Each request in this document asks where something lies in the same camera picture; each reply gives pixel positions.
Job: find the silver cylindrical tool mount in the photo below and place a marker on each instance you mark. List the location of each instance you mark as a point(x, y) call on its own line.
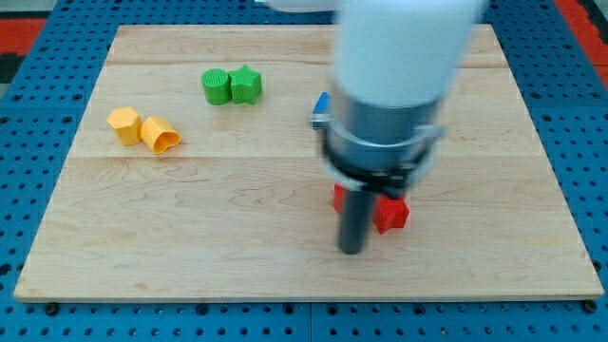
point(378, 149)

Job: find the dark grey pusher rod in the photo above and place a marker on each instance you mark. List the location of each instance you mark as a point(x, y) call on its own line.
point(356, 217)

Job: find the red circle block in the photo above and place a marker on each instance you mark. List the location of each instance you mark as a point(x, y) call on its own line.
point(338, 197)

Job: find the red star block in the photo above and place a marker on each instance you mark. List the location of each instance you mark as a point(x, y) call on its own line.
point(390, 214)

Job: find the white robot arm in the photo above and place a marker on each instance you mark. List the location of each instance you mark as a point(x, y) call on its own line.
point(393, 63)

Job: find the green star block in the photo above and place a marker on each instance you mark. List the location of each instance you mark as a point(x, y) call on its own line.
point(246, 85)

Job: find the blue block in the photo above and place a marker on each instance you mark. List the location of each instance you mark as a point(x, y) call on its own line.
point(320, 111)

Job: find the wooden board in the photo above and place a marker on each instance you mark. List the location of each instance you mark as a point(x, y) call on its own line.
point(241, 210)

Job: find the green cylinder block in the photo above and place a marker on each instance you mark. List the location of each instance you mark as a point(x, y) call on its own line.
point(216, 84)

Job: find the yellow hexagon block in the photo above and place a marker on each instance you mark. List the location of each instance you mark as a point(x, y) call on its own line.
point(126, 124)

